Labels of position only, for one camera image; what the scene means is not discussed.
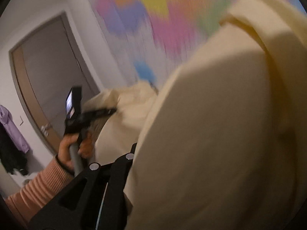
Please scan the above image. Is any cream beige trench coat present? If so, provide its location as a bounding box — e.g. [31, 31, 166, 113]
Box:
[84, 0, 306, 229]

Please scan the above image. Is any pink ribbed sleeve forearm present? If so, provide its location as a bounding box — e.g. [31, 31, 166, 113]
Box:
[5, 155, 73, 228]

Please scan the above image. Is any person's left hand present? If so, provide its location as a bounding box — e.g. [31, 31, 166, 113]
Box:
[57, 131, 94, 172]

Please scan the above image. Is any grey brown door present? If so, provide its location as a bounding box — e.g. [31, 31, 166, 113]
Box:
[9, 12, 99, 154]

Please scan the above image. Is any purple hanging garment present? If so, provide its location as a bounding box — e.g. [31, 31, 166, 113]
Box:
[0, 105, 30, 154]

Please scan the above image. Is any colourful wall map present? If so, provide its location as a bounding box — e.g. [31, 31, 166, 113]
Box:
[89, 0, 305, 86]

